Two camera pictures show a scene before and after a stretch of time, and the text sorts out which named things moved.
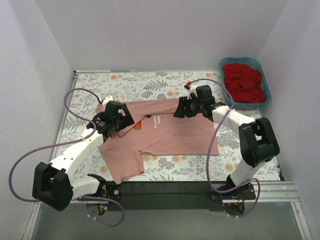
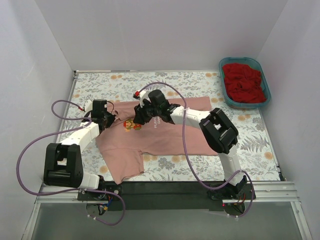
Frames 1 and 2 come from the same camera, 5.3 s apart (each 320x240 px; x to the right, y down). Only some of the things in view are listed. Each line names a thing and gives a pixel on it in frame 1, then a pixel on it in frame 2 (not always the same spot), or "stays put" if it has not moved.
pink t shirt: (155, 131) stays put
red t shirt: (244, 83) stays put
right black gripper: (186, 108) -> (140, 114)
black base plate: (177, 195) stays put
